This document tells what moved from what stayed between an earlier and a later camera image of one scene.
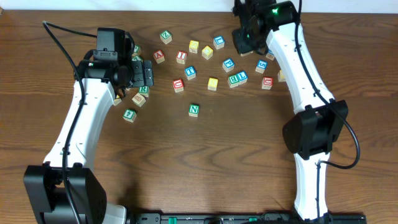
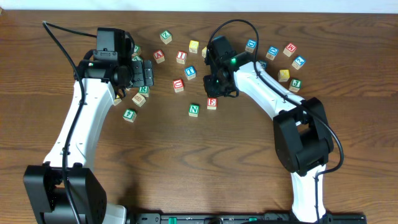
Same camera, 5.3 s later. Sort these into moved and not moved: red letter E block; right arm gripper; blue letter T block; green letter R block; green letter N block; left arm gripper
Moved: red letter E block; right arm gripper
Not moved: blue letter T block; left arm gripper; green letter N block; green letter R block
